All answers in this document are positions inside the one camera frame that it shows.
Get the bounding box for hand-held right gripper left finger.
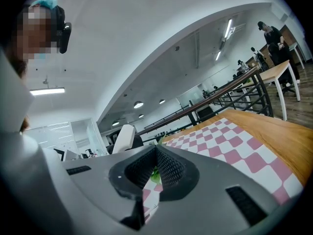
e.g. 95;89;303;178
61;145;157;232

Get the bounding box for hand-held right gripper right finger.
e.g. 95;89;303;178
146;145;280;234

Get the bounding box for pink white checkered tablecloth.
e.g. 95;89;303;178
141;117;304;221

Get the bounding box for wooden table white legs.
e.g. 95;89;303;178
241;59;302;122
160;109;313;188

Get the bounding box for long ceiling light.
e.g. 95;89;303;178
224;18;233;40
29;87;66;96

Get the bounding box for black railing wooden handrail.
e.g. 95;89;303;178
135;66;274;137

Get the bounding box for person's head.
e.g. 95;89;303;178
4;5;59;79

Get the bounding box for black head-worn camera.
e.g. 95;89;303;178
50;5;72;54

